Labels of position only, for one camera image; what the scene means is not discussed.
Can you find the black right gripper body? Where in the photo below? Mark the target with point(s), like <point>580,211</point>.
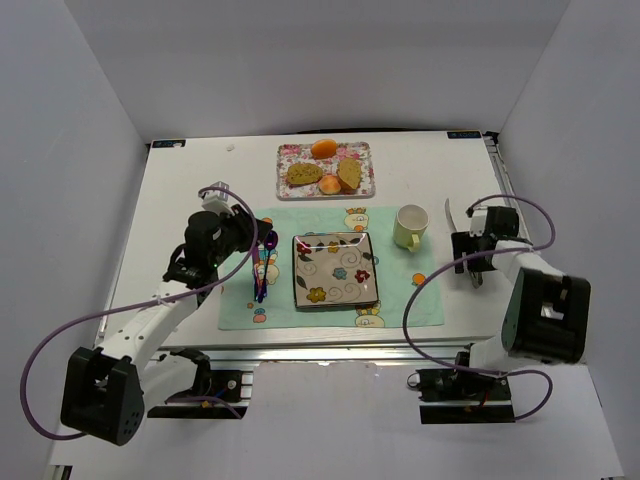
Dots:
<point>463,251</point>

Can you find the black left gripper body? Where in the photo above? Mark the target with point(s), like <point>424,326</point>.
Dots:
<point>254,231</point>

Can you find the herb bread slice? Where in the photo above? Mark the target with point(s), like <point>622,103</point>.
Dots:
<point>349,174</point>
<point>301,174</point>

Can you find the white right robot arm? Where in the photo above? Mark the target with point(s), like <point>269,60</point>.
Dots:
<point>547,315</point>

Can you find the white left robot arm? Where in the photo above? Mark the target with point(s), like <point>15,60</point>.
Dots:
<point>109,389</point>

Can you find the iridescent table knife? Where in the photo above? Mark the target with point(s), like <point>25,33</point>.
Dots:
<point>257,288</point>

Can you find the purple spoon lower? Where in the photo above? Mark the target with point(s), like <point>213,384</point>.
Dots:
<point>273,271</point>

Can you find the purple spoon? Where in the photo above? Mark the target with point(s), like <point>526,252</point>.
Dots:
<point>273,271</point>
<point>270,245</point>

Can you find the purple spoon upper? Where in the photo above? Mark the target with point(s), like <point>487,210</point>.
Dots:
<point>270,245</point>

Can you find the light green mug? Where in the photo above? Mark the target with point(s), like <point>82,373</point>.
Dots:
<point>411,222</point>

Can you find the mint cartoon placemat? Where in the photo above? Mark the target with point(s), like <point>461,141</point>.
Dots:
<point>399,272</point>

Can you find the left corner table label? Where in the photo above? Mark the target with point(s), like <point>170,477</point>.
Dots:
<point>168,143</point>

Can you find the corner table label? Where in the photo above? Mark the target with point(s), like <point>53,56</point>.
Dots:
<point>168,143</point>
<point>464,134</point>

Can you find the floral rectangular tray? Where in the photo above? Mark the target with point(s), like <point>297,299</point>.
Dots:
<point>293,154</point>

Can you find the right corner table label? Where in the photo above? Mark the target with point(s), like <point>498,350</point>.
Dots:
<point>464,134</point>

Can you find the small round bun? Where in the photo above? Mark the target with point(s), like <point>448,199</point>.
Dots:
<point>329,185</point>

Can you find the square floral ceramic plate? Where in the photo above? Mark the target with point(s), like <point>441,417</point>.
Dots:
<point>333,271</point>

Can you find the orange round bun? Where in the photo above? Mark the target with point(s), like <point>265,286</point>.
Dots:
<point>323,149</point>

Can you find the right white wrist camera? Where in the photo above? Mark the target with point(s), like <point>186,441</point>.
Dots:
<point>478,219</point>

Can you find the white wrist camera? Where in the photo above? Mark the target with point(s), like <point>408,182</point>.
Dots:
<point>478,219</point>
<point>214,198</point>

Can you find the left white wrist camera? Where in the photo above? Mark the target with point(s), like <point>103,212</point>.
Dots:
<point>214,198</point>

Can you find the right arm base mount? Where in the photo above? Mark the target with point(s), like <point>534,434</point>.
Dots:
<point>450,397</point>

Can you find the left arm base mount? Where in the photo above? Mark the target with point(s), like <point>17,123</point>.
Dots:
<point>187,384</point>

